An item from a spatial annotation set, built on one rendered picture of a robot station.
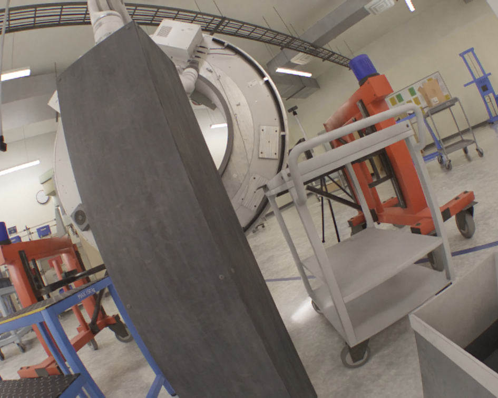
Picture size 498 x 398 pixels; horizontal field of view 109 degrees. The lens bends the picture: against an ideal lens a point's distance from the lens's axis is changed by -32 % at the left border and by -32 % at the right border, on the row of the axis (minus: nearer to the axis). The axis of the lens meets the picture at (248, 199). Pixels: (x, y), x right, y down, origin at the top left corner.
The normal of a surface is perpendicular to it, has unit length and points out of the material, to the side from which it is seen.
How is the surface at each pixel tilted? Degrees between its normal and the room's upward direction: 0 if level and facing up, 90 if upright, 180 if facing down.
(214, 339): 90
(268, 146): 90
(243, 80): 90
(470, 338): 90
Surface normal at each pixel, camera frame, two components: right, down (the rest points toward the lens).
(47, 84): 0.61, -0.27
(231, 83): 0.04, -0.04
